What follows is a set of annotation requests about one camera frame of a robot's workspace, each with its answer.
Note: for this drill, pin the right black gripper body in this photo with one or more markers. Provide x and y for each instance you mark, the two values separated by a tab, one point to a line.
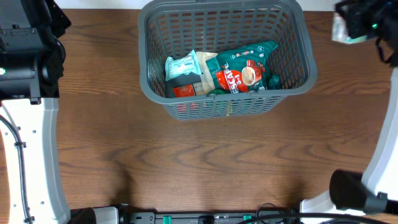
351	17

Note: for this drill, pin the tissue pack multipack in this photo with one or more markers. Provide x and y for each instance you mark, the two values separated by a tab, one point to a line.
340	32

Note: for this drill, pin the green coffee bag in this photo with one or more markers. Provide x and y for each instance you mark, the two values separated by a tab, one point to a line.
243	69

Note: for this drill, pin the green lid jar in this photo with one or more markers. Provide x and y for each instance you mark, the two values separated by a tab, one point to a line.
217	92

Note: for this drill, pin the beige paper pouch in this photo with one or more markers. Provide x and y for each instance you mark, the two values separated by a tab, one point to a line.
206	78

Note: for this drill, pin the orange pasta package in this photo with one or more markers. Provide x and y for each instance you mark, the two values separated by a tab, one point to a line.
193	89

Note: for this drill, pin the light blue wipes packet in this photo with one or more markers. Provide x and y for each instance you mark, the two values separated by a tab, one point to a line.
183	66

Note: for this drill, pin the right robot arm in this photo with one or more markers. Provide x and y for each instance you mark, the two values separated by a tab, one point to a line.
353	195

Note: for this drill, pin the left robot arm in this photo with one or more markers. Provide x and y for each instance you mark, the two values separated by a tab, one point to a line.
32	59

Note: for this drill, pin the grey plastic basket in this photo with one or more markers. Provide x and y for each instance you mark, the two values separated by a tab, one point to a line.
174	28

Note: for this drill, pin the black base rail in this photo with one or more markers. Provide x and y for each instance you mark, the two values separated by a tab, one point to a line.
192	218

